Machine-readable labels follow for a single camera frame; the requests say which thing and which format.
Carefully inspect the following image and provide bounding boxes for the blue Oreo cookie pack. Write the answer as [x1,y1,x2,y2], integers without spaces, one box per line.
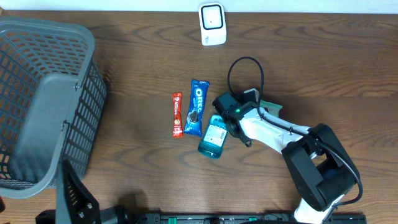
[184,80,210,137]

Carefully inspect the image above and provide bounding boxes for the blue mouthwash bottle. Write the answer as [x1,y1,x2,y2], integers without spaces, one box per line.
[198,114,228,159]

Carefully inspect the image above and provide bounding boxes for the green tissue pack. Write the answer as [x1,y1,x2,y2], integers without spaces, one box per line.
[260,100,282,118]

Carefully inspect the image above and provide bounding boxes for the red Nescafe coffee stick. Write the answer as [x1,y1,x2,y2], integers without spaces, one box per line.
[172,92,183,138]

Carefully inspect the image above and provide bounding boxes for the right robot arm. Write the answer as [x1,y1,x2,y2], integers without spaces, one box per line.
[212,93,363,223]

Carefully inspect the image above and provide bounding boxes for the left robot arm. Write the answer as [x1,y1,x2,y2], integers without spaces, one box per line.
[35,160,131,224]

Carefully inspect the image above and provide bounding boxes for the white barcode scanner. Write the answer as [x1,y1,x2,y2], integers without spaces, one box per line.
[198,2,227,46]

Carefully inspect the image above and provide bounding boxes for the grey plastic shopping basket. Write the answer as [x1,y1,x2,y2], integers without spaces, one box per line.
[1,17,107,199]

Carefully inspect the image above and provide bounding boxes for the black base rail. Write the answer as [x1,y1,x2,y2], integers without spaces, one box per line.
[132,213,368,224]

